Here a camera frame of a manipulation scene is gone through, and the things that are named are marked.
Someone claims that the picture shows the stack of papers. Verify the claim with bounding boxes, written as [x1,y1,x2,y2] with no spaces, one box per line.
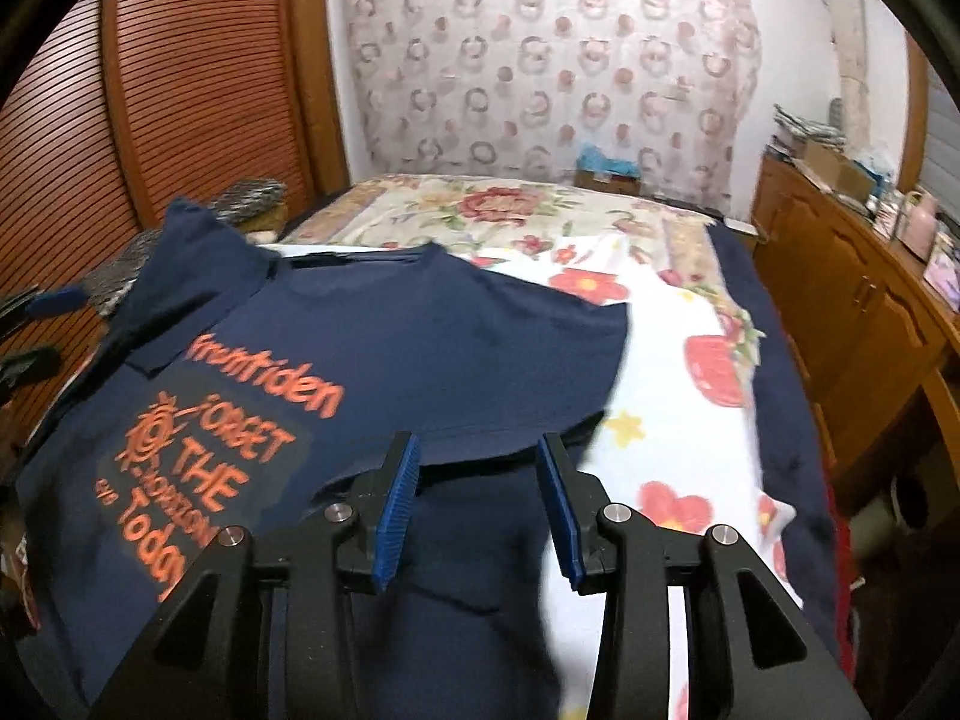
[772,101,846,160]

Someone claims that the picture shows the cardboard box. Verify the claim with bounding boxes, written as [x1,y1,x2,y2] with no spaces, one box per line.
[797,141,876,197]

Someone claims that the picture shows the white red-flowered blanket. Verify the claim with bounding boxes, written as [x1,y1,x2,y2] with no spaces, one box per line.
[270,240,807,720]

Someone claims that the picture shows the black-white woven cushion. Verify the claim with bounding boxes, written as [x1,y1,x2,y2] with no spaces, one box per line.
[79,178,290,316]

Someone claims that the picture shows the small brown box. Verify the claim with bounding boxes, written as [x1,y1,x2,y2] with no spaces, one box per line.
[577,171,643,197]

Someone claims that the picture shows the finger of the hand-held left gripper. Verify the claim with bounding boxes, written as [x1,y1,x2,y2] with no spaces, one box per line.
[0,286,82,325]
[0,346,63,392]

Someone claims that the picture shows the blue cloth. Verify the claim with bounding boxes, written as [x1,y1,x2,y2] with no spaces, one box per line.
[576,144,640,178]

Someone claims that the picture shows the pink printed packet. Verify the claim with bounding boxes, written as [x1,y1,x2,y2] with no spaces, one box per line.
[925,249,960,295]

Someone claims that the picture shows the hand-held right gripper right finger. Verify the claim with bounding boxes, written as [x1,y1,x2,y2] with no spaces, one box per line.
[534,431,871,720]

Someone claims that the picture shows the wooden louvered wardrobe door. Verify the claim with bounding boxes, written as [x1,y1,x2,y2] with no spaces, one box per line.
[0,0,353,428]

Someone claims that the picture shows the navy blanket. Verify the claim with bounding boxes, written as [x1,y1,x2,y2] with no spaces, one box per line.
[709,225,842,661]

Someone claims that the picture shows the pink jug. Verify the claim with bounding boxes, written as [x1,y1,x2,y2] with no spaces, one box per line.
[898,191,940,261]

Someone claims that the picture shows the red cloth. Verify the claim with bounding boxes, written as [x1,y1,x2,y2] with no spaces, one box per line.
[827,495,857,665]

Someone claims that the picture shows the wooden sideboard cabinet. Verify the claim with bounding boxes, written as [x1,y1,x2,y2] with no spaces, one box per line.
[752,152,960,470]

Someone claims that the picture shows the beige floral bedsheet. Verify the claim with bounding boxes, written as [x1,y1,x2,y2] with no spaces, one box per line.
[281,174,751,301]

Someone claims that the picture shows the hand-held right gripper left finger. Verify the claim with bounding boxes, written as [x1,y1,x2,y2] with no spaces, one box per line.
[88,431,419,720]

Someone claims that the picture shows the grey window blind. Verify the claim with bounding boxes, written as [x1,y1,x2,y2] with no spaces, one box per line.
[919,64,960,220]

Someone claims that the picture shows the navy printed t-shirt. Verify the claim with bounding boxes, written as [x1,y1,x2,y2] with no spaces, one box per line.
[15,199,631,720]

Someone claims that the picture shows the ring-patterned curtain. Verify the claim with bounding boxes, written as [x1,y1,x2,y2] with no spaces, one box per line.
[330,0,764,200]

